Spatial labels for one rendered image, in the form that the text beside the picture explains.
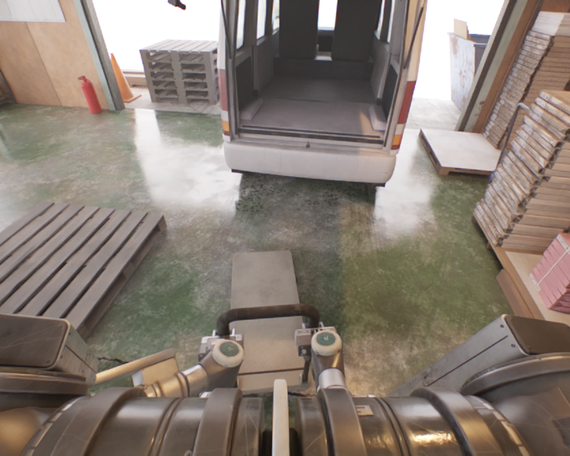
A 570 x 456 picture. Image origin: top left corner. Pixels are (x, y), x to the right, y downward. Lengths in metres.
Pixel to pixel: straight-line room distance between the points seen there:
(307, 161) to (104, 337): 1.85
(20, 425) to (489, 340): 0.38
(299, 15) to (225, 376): 3.92
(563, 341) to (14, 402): 0.44
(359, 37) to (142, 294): 3.60
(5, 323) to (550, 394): 0.42
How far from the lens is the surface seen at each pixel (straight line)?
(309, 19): 4.22
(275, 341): 1.59
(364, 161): 2.52
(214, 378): 0.82
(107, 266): 2.32
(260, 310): 1.00
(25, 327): 0.32
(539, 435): 0.30
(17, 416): 0.30
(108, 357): 2.00
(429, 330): 2.07
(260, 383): 1.50
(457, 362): 0.38
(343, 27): 4.21
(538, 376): 0.32
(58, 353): 0.31
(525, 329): 0.35
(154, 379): 0.77
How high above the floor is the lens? 1.59
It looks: 40 degrees down
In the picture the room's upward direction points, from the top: 2 degrees clockwise
